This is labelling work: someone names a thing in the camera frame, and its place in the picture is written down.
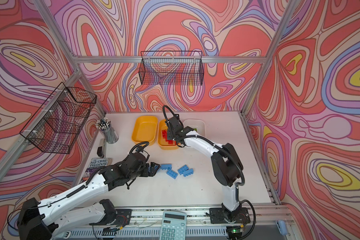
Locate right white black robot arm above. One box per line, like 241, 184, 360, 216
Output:
162, 105, 245, 213

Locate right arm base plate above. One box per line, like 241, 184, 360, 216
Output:
206, 208, 251, 226

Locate white plastic bin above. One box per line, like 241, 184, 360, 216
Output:
183, 119, 206, 137

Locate back black wire basket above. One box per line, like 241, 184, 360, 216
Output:
139, 50, 205, 86

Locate left yellow plastic bin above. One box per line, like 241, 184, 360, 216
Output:
131, 116, 158, 146

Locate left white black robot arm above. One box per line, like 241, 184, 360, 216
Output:
17, 142, 160, 240

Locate cup of pencils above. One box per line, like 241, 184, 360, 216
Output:
96, 118, 119, 144

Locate black wire basket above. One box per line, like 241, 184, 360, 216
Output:
139, 50, 205, 86
20, 83, 97, 154

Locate red lego brick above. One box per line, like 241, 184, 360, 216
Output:
166, 140, 176, 146
162, 130, 167, 139

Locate teal desk calculator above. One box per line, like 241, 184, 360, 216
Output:
159, 211, 187, 240

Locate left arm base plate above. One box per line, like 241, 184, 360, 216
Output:
90, 209, 132, 227

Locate blue lego brick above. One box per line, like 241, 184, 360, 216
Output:
161, 164, 172, 170
166, 169, 179, 180
178, 165, 189, 175
183, 169, 194, 177

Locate middle yellow plastic bin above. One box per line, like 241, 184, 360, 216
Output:
157, 119, 179, 150

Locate yellow plastic bin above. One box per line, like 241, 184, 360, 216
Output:
131, 116, 158, 146
157, 119, 179, 150

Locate left black wire basket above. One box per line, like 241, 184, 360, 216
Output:
20, 83, 97, 154

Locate treehouse paperback book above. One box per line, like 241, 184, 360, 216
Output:
82, 158, 113, 182

